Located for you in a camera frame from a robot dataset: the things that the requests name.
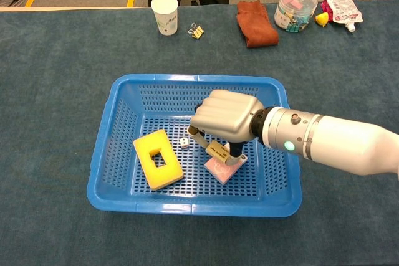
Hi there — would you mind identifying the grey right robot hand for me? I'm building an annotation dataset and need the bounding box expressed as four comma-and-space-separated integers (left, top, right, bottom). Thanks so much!
186, 89, 266, 166

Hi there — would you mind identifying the pink and white notepad pack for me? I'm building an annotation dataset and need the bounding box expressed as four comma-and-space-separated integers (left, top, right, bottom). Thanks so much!
204, 150, 248, 186

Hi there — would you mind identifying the yellow binder clip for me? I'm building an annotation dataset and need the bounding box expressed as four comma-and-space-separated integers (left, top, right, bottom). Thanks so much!
187, 22, 205, 40

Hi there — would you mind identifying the yellow sponge with rectangular hole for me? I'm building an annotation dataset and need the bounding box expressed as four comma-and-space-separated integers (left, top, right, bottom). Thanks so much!
133, 129, 185, 191

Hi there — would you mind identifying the brown folded cloth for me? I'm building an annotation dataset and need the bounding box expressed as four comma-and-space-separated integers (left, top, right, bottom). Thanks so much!
236, 0, 280, 49

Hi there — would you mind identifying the blue perforated plastic basket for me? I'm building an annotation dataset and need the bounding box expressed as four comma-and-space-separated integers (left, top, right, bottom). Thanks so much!
86, 74, 302, 218

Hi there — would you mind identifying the white paper cup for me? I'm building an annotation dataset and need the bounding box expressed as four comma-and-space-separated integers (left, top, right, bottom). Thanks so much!
150, 0, 180, 36

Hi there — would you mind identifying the clear jar of binder clips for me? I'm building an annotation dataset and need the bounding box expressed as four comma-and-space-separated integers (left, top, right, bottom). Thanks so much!
274, 0, 319, 34

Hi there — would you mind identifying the small yellow lemon toy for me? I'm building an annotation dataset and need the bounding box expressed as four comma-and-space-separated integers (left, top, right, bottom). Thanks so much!
314, 12, 330, 27

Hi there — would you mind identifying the pink snack wrapper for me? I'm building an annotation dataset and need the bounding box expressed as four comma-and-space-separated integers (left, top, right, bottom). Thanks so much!
320, 0, 335, 23

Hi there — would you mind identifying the white spouted drink pouch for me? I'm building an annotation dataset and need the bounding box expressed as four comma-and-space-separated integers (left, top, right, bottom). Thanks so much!
325, 0, 365, 33

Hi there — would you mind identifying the teal felt table cover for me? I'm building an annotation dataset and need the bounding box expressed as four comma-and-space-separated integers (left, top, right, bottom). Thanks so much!
0, 3, 399, 266

